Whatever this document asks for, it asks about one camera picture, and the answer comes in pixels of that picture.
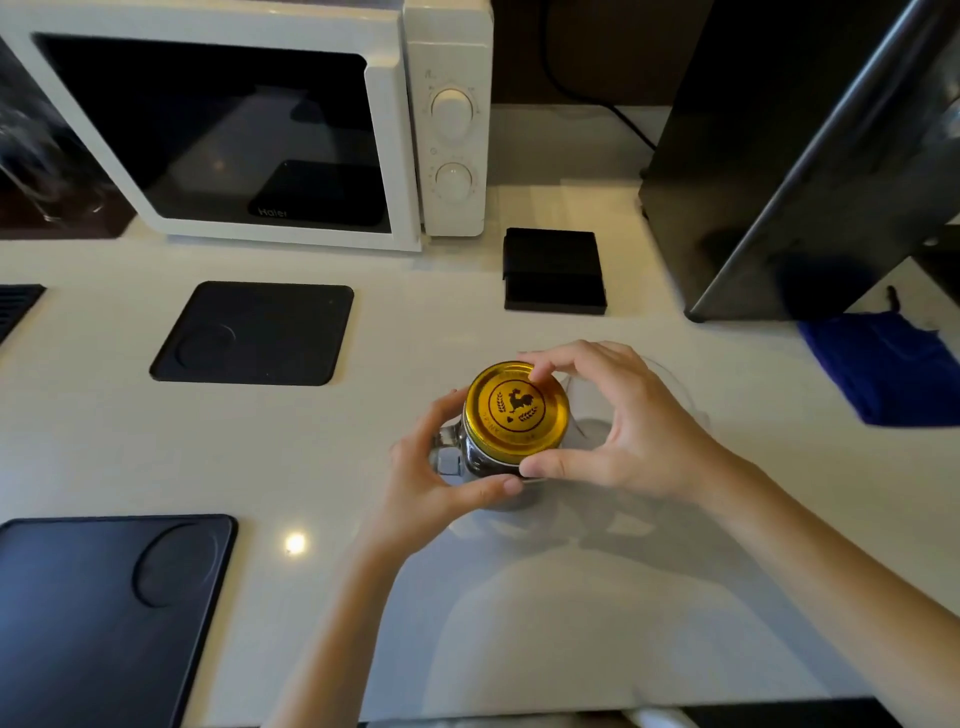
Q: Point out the person's left hand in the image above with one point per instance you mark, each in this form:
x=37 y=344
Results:
x=412 y=487

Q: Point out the clear drinking glass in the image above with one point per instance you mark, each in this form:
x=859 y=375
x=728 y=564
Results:
x=45 y=165

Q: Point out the tall black appliance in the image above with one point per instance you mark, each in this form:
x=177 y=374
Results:
x=787 y=165

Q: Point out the person's left forearm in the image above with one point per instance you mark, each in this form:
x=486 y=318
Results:
x=337 y=637

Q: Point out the white microwave oven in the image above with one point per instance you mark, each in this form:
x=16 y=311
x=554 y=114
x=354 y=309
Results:
x=390 y=45

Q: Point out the black ribbed mat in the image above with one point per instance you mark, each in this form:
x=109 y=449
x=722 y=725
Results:
x=15 y=304

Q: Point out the person's right hand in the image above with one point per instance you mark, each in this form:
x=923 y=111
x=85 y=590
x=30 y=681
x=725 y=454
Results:
x=652 y=442

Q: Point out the stack of black coasters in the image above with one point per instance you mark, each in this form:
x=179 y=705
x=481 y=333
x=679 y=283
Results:
x=553 y=270

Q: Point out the gold jar lid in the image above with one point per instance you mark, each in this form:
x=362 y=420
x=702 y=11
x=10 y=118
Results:
x=516 y=411

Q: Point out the person's left thumb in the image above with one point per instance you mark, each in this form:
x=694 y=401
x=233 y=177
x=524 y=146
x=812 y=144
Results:
x=484 y=493

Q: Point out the person's right thumb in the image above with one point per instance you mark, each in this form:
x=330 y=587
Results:
x=559 y=465

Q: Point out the square black rubber mat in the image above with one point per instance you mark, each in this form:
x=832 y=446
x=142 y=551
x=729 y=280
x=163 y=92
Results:
x=255 y=334

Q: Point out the person's right forearm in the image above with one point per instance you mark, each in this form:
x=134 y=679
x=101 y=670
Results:
x=840 y=585

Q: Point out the blue cloth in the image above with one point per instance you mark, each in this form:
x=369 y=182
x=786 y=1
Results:
x=885 y=367

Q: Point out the white microwave dial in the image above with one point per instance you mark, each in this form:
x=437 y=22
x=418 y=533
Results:
x=452 y=113
x=454 y=181

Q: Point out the black tray with round recess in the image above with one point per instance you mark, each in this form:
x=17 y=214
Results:
x=82 y=615

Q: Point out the glass jar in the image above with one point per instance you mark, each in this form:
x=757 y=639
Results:
x=469 y=457

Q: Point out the clear glass bowl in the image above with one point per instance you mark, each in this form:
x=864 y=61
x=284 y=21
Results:
x=686 y=394

